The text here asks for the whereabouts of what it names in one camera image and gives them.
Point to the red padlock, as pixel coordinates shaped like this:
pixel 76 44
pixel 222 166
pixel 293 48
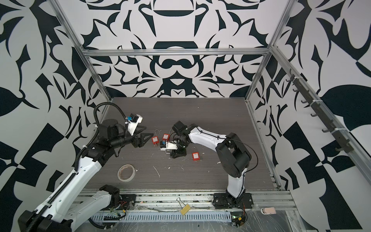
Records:
pixel 195 154
pixel 155 138
pixel 166 136

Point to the white slotted cable duct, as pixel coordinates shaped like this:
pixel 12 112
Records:
pixel 214 216

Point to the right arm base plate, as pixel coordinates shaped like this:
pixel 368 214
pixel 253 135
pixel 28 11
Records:
pixel 225 201

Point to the red padlock far left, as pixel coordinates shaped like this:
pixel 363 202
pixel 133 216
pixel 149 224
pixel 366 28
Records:
pixel 155 138

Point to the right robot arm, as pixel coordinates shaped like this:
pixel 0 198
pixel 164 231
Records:
pixel 232 153

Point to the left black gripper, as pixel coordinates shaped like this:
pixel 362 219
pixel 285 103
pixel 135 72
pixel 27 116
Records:
pixel 140 141

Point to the small electronics board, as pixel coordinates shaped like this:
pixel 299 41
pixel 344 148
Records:
pixel 238 218

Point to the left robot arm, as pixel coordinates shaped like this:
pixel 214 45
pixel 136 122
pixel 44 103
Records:
pixel 55 214

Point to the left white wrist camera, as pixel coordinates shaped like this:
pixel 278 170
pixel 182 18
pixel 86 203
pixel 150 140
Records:
pixel 132 122

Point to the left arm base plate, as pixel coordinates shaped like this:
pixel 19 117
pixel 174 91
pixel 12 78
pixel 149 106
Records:
pixel 122 202

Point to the pink white small object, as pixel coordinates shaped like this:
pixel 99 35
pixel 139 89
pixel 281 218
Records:
pixel 268 211

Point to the red padlock front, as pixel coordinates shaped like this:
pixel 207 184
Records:
pixel 195 154

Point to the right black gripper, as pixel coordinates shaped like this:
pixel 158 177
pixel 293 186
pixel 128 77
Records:
pixel 178 152

